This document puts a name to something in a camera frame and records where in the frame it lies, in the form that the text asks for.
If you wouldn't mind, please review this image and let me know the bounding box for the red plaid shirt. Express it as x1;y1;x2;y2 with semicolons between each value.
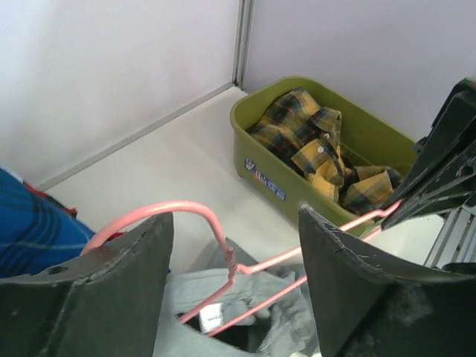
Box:
22;180;123;239

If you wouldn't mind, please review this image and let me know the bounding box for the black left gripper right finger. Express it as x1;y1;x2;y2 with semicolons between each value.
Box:
298;207;475;356

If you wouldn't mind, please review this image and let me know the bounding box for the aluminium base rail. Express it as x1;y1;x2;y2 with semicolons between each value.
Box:
423;205;475;268

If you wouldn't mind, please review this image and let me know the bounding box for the pink wire hanger grey shirt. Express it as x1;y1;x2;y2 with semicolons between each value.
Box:
80;200;402;337

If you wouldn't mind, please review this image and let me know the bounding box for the blue plaid shirt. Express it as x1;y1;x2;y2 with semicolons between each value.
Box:
1;169;94;278

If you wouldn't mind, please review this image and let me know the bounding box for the yellow plaid shirt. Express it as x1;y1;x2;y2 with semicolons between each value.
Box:
248;88;402;215

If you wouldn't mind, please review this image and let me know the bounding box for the green plastic basket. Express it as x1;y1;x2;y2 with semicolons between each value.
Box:
230;76;417;226

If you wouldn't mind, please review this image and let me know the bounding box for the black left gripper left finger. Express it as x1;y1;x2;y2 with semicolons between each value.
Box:
1;213;174;357

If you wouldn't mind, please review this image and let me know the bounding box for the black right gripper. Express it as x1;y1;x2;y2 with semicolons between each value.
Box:
382;79;475;229

